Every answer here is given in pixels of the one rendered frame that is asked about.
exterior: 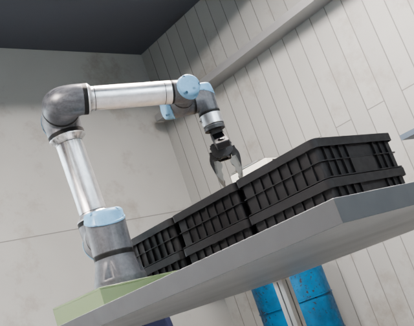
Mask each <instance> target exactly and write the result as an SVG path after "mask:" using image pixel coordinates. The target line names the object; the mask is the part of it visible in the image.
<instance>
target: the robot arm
mask: <svg viewBox="0 0 414 326"><path fill-rule="evenodd" d="M154 105H159V106H160V110H161V113H162V115H163V117H164V118H165V119H166V120H171V119H176V118H180V117H184V116H189V115H193V114H197V113H198V115H199V118H200V120H201V121H199V123H200V124H202V127H203V129H204V132H205V134H210V136H211V139H212V141H213V144H211V146H210V150H211V153H210V165H211V167H212V169H213V170H214V172H215V175H216V177H217V178H218V180H219V182H220V183H221V185H222V186H223V187H225V186H226V185H225V180H224V179H223V173H222V168H223V164H222V163H221V162H223V161H225V160H229V159H230V162H231V164H232V165H233V166H234V167H235V171H236V172H237V173H238V177H239V179H240V178H241V177H243V169H242V163H241V156H240V153H239V151H238V150H237V149H236V148H235V146H234V145H231V143H232V142H231V141H230V140H229V139H228V137H227V136H226V135H225V133H224V131H223V130H222V129H224V128H225V126H224V120H223V116H222V114H221V112H220V109H219V106H218V103H217V100H216V97H215V93H214V91H213V88H212V86H211V84H210V83H208V82H202V83H200V82H199V80H198V79H197V78H196V77H195V76H193V75H191V74H185V75H183V76H181V77H180V78H179V79H178V80H169V81H151V82H142V83H125V84H116V85H98V86H90V85H88V84H87V83H78V84H71V85H64V86H60V87H57V88H54V89H52V90H51V91H49V92H48V93H47V94H46V95H45V97H44V98H43V101H42V104H41V126H42V129H43V131H44V133H45V134H46V135H47V138H48V140H49V143H50V145H51V146H53V147H55V148H56V149H57V151H58V155H59V157H60V160H61V164H62V166H63V169H64V172H65V175H66V178H67V181H68V183H69V187H70V189H71V192H72V196H73V198H74V201H75V204H76V207H77V210H78V213H79V215H80V220H79V221H78V224H77V225H78V228H79V231H80V234H81V237H82V240H83V243H82V245H83V250H84V252H85V253H86V254H87V256H88V257H89V258H91V259H92V260H94V264H95V275H94V289H97V288H99V287H104V286H108V285H114V284H117V283H122V282H126V281H131V280H134V279H140V278H143V277H147V274H146V271H145V270H144V268H143V267H142V265H141V264H140V262H139V260H138V259H137V258H136V255H135V252H134V250H133V245H132V242H131V238H130V234H129V230H128V227H127V223H126V220H125V214H124V212H123V209H122V208H121V207H119V206H115V207H111V208H106V205H105V202H104V199H103V197H102V193H101V191H100V188H99V185H98V182H97V180H96V177H95V174H94V171H93V168H92V166H91V162H90V160H89V157H88V154H87V151H86V148H85V146H84V143H83V138H84V136H85V131H84V129H83V126H82V122H81V120H80V116H81V115H87V114H91V113H92V112H93V111H100V110H108V109H123V108H130V107H145V106H154ZM231 154H232V155H231Z"/></svg>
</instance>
